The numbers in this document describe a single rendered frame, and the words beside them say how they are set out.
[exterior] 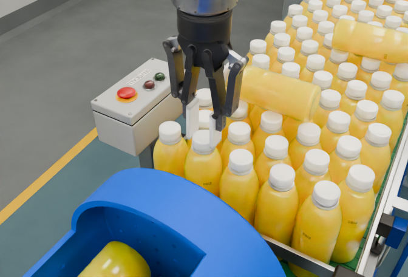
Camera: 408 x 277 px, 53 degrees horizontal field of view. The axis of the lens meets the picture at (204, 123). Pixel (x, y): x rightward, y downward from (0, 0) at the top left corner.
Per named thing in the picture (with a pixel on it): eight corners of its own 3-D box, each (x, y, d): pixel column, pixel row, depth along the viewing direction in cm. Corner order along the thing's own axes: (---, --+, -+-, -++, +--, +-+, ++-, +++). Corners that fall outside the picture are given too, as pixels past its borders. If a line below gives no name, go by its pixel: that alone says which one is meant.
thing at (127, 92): (113, 98, 80) (112, 93, 79) (125, 88, 82) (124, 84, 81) (128, 103, 78) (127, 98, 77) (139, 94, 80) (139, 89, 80)
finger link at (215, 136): (218, 104, 66) (222, 106, 65) (218, 138, 70) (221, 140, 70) (209, 114, 64) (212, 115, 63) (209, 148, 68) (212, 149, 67)
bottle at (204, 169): (182, 202, 84) (180, 132, 72) (215, 197, 85) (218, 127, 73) (188, 230, 78) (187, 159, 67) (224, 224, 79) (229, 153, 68)
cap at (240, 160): (246, 175, 66) (247, 167, 65) (224, 167, 67) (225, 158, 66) (255, 160, 69) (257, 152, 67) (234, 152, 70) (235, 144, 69)
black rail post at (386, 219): (367, 249, 76) (379, 222, 71) (371, 237, 78) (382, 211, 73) (379, 254, 75) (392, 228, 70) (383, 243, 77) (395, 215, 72)
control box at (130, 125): (98, 140, 85) (89, 99, 78) (155, 93, 98) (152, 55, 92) (136, 157, 81) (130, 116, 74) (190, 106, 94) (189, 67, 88)
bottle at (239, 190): (244, 253, 76) (252, 183, 64) (210, 238, 78) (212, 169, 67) (258, 225, 81) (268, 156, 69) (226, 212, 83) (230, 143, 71)
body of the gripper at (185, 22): (162, 7, 54) (166, 68, 60) (218, 22, 51) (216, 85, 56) (192, -11, 59) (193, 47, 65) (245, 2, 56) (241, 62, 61)
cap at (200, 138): (190, 137, 71) (190, 129, 70) (212, 135, 72) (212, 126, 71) (194, 152, 68) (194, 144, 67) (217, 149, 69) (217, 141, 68)
